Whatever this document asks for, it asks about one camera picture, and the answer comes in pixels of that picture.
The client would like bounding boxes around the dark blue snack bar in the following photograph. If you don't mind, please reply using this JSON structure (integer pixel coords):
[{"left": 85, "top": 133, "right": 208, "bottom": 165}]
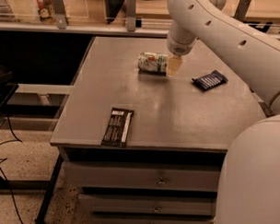
[{"left": 192, "top": 70, "right": 228, "bottom": 92}]

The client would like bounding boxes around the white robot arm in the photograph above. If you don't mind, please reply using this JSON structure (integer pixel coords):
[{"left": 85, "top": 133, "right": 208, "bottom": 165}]
[{"left": 168, "top": 0, "right": 280, "bottom": 224}]

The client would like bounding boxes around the metal railing post right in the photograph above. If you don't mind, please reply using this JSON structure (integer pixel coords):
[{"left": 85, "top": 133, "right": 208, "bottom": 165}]
[{"left": 234, "top": 0, "right": 251, "bottom": 21}]

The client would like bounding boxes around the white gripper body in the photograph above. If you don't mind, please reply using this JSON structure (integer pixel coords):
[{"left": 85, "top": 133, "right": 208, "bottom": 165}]
[{"left": 167, "top": 21, "right": 197, "bottom": 56}]

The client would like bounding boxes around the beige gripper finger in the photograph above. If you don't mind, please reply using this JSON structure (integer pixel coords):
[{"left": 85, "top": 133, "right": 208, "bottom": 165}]
[{"left": 166, "top": 54, "right": 183, "bottom": 77}]

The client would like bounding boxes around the green white 7up can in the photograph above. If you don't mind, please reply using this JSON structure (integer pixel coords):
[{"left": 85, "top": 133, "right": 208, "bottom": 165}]
[{"left": 138, "top": 53, "right": 169, "bottom": 74}]

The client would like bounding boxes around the black floor cable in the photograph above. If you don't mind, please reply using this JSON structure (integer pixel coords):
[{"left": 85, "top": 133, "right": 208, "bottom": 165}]
[{"left": 0, "top": 113, "right": 29, "bottom": 224}]

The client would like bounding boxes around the drawer with knob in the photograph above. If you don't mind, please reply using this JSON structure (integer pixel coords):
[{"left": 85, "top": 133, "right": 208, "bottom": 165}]
[
  {"left": 64, "top": 161, "right": 219, "bottom": 192},
  {"left": 91, "top": 214, "right": 214, "bottom": 224},
  {"left": 79, "top": 194, "right": 216, "bottom": 216}
]

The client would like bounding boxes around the metal railing post middle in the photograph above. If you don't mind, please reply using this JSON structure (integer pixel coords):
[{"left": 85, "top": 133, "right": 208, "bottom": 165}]
[{"left": 125, "top": 0, "right": 136, "bottom": 32}]

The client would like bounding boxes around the top drawer with knob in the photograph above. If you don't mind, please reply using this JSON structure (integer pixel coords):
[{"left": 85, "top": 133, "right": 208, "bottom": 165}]
[{"left": 64, "top": 161, "right": 219, "bottom": 192}]

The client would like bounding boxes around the bottom drawer with knob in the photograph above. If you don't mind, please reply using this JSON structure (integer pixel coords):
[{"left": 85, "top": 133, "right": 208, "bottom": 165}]
[{"left": 91, "top": 214, "right": 214, "bottom": 224}]

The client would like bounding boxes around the metal railing post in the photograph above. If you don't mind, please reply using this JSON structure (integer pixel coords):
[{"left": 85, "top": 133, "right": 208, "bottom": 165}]
[
  {"left": 125, "top": 0, "right": 136, "bottom": 32},
  {"left": 52, "top": 0, "right": 67, "bottom": 29},
  {"left": 234, "top": 0, "right": 251, "bottom": 21}
]

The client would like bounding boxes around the grey drawer cabinet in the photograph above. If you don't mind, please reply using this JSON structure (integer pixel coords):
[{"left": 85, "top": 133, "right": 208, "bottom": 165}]
[{"left": 51, "top": 37, "right": 264, "bottom": 220}]

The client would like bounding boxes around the black rxbar chocolate bar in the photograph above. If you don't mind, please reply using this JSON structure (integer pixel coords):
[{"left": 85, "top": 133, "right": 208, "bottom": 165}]
[{"left": 101, "top": 108, "right": 134, "bottom": 148}]

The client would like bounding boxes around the black side table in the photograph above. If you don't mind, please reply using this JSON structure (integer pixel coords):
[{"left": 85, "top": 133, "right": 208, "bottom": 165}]
[{"left": 0, "top": 65, "right": 18, "bottom": 112}]

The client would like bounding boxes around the colourful snack bag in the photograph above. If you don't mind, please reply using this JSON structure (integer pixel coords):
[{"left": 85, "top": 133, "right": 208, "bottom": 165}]
[{"left": 6, "top": 0, "right": 56, "bottom": 24}]

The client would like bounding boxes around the metal railing post left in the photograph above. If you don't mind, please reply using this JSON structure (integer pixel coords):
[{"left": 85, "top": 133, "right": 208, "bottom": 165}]
[{"left": 52, "top": 0, "right": 67, "bottom": 29}]

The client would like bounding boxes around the clear acrylic bin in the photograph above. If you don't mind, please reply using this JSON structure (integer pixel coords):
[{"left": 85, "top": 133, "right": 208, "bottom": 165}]
[{"left": 63, "top": 0, "right": 89, "bottom": 18}]

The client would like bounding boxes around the middle drawer with knob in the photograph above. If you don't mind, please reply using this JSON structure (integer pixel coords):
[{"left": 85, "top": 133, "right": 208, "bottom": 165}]
[{"left": 79, "top": 194, "right": 216, "bottom": 216}]

